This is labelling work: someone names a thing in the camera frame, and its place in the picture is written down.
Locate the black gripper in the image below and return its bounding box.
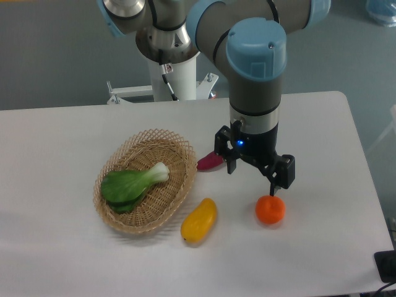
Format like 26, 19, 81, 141
214, 121, 296, 196

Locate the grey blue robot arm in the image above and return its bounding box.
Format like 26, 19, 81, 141
98, 1, 331, 194

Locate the orange fruit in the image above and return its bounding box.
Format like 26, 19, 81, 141
255, 195, 286, 225

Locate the yellow mango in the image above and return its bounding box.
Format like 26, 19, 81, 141
180, 198, 217, 244

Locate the woven wicker basket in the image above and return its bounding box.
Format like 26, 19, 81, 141
93, 129, 197, 234

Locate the green bok choy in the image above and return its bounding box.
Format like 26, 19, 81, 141
100, 162, 170, 213

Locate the black device at table edge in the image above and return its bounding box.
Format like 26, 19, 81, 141
374, 250, 395, 283

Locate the blue object top right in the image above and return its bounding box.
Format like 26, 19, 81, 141
366, 0, 395, 27

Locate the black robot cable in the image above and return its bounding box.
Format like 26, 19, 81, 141
158, 49, 180, 101

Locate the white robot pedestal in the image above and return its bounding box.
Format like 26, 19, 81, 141
106, 53, 219, 105

